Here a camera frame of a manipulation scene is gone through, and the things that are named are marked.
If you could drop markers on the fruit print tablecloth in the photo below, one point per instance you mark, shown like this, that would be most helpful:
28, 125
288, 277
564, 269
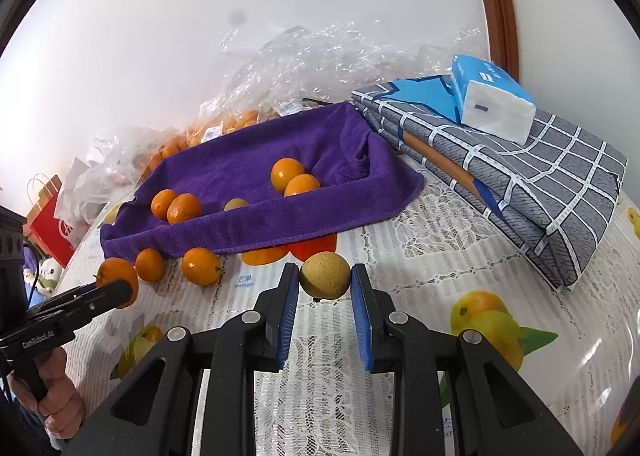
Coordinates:
323, 402

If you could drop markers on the bag of small oranges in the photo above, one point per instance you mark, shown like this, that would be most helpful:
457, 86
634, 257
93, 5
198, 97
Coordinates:
135, 152

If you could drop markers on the brown longan fruit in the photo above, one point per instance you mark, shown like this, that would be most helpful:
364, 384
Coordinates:
325, 276
235, 203

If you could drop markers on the person's left hand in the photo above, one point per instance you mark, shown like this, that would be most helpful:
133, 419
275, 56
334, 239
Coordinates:
62, 409

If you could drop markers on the grey checked folded cloth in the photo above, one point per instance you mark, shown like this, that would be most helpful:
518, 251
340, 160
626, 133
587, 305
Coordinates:
553, 196

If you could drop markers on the large dimpled orange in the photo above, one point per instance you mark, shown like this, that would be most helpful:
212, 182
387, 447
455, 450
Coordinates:
183, 208

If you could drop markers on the red paper shopping bag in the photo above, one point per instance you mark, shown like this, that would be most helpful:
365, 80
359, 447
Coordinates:
51, 233

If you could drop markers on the white plush toy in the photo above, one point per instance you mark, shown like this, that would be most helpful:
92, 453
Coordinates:
49, 275

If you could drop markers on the brown wooden door frame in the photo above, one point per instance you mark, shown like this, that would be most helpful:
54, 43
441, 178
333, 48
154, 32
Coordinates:
503, 35

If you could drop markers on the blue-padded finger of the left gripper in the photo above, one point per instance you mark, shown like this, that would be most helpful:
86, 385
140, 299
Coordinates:
68, 296

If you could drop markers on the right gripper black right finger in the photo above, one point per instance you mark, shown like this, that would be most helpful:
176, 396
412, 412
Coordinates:
493, 410

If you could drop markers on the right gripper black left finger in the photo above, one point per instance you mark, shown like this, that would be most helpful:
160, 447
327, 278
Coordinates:
153, 410

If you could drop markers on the blue tissue pack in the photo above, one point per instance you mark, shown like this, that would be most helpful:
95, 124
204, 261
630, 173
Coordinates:
490, 100

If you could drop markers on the purple towel-lined tray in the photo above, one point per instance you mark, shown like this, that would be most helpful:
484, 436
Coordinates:
362, 182

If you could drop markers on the brown paper shopping bag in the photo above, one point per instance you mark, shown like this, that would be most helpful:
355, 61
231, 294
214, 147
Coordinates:
40, 189

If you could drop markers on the clear plastic bag pile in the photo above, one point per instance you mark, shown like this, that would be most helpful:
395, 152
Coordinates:
325, 64

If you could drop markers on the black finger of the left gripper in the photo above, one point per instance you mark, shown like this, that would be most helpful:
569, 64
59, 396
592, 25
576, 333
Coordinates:
81, 311

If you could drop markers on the white plastic bag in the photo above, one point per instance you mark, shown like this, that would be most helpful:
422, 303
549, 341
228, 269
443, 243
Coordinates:
86, 189

